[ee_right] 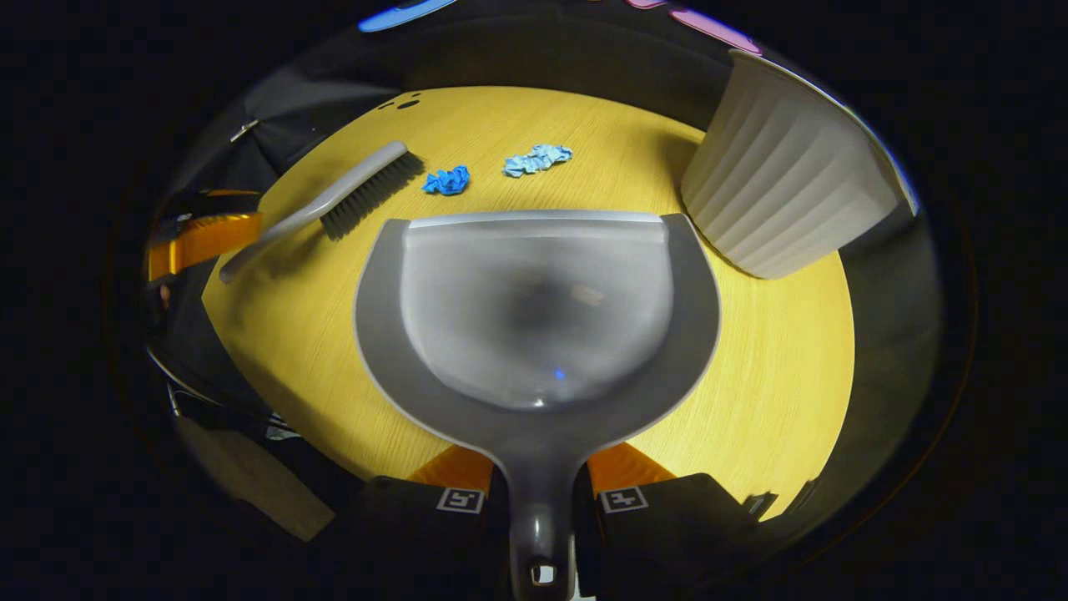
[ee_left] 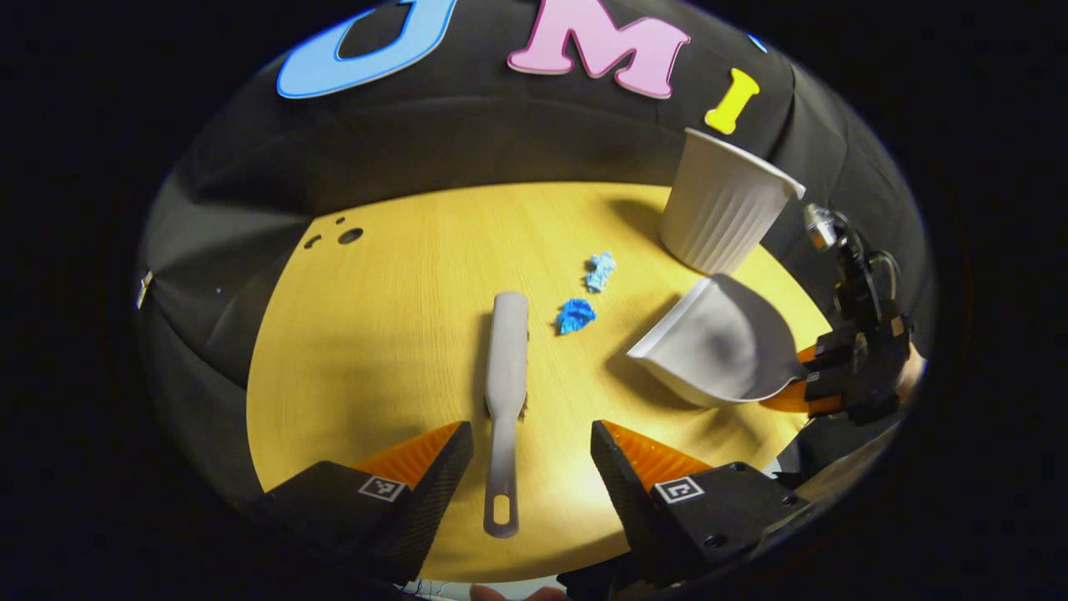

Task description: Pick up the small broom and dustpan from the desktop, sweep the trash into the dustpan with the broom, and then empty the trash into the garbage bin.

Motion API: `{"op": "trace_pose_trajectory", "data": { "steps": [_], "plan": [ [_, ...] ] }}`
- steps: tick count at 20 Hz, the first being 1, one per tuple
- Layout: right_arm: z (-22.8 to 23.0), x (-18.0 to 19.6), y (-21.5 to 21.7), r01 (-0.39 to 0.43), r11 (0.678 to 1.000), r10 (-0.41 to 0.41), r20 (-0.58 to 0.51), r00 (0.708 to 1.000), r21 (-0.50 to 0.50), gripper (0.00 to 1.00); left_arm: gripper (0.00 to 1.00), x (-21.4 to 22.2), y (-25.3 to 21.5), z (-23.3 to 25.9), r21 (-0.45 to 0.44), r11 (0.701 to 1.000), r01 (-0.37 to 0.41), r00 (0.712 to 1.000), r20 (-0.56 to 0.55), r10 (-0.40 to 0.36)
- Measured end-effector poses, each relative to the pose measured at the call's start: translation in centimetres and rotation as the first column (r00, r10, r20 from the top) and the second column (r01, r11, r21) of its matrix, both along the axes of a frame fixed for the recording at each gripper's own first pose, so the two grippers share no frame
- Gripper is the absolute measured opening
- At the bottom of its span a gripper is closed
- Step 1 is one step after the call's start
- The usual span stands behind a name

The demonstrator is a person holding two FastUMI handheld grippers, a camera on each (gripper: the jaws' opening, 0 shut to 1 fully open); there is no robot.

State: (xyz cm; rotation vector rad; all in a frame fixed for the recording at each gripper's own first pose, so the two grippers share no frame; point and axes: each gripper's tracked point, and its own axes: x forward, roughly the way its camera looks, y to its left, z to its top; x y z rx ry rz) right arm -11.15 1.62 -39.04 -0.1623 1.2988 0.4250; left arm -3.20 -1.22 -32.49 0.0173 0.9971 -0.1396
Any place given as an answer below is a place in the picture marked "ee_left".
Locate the black backdrop cloth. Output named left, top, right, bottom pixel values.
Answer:
left=133, top=0, right=935, bottom=502

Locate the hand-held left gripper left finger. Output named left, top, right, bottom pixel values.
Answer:
left=249, top=420, right=475, bottom=587

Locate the grey plastic dustpan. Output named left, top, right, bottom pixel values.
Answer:
left=627, top=274, right=810, bottom=410

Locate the small grey broom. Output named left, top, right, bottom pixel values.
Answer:
left=483, top=291, right=531, bottom=539

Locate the yellow wooden desktop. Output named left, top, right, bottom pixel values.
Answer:
left=244, top=181, right=835, bottom=583

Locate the dark blue paper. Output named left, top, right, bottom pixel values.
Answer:
left=557, top=297, right=598, bottom=336

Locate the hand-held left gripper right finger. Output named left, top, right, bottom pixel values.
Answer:
left=589, top=419, right=814, bottom=587

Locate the white ribbed garbage bin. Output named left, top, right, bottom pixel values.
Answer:
left=659, top=128, right=807, bottom=276

